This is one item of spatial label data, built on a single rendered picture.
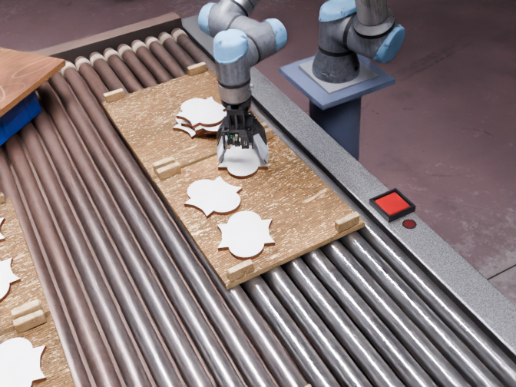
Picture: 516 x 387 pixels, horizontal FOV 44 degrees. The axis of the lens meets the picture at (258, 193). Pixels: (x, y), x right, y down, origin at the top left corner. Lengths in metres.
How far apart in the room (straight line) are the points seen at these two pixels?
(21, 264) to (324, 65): 1.07
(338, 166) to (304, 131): 0.18
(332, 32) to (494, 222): 1.29
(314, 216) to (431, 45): 2.77
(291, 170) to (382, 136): 1.74
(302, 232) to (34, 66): 0.98
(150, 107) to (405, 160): 1.59
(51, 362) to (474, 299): 0.83
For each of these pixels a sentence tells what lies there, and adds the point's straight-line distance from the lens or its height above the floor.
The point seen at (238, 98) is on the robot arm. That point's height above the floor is 1.16.
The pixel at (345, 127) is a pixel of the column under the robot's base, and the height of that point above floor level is 0.71.
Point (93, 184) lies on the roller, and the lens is 1.68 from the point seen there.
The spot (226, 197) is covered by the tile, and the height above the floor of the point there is 0.95.
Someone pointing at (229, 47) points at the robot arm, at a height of 1.29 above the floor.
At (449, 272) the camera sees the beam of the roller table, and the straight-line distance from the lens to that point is 1.40.
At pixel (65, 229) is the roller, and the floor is 0.92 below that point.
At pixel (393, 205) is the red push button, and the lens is 1.51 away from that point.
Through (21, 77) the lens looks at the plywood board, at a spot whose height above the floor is 1.04.
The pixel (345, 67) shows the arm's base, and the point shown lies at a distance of 2.02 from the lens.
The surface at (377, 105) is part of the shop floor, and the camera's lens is 3.53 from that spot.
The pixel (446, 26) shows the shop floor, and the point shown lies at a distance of 4.36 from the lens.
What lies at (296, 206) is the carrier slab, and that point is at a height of 0.94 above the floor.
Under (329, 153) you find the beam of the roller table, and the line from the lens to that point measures 1.68.
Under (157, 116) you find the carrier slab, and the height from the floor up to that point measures 0.94.
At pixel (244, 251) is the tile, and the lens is 1.38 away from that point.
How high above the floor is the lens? 1.94
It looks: 41 degrees down
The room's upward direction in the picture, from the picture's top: 5 degrees counter-clockwise
